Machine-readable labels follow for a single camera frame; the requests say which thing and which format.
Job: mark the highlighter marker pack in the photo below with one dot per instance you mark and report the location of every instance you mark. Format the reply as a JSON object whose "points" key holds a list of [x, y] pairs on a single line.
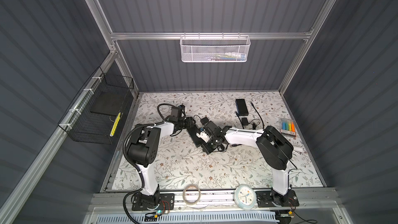
{"points": [[287, 127]]}

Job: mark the white round clock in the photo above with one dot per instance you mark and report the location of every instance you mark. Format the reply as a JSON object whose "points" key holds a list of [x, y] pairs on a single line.
{"points": [[245, 197]]}

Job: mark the black power adapter left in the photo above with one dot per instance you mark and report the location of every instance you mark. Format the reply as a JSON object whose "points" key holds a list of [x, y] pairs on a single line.
{"points": [[204, 121]]}

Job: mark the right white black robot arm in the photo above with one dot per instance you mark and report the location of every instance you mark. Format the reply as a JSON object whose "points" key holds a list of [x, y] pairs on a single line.
{"points": [[274, 147]]}

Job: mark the small white cylinder object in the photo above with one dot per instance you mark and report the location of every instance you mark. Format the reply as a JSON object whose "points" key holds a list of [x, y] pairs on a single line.
{"points": [[298, 149]]}

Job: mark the yellow black striped item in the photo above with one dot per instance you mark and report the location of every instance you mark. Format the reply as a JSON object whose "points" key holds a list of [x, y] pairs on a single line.
{"points": [[115, 125]]}

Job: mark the black flat box in basket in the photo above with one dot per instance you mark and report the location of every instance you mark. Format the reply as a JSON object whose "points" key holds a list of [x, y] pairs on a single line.
{"points": [[108, 104]]}

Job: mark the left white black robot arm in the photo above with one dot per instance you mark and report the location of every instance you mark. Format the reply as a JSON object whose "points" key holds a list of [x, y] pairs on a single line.
{"points": [[140, 148]]}

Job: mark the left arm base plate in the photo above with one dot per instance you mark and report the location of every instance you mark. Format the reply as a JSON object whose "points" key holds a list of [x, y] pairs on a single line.
{"points": [[142, 202]]}

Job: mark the small black power adapter right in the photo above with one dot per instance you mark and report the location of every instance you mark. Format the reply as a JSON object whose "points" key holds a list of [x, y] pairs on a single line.
{"points": [[244, 122]]}

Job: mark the black wire basket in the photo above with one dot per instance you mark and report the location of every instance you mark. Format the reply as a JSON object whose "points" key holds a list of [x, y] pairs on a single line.
{"points": [[83, 126]]}

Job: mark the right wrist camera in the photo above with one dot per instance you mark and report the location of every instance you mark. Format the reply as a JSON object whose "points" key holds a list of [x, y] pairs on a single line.
{"points": [[203, 135]]}

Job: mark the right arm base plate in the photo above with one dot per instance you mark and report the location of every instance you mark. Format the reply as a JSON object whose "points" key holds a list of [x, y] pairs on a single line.
{"points": [[270, 198]]}

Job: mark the floral table mat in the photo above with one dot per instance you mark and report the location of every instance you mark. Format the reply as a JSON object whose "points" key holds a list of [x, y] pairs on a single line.
{"points": [[179, 163]]}

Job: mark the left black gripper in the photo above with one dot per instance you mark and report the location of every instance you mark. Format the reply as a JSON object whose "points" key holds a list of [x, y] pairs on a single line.
{"points": [[189, 124]]}

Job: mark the clear tape roll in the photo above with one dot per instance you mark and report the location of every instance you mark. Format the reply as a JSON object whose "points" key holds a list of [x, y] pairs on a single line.
{"points": [[191, 195]]}

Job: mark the white wire mesh basket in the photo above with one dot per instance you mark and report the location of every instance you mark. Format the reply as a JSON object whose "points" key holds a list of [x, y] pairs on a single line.
{"points": [[214, 48]]}

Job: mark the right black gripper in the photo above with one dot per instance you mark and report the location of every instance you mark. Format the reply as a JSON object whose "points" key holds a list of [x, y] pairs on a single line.
{"points": [[207, 149]]}

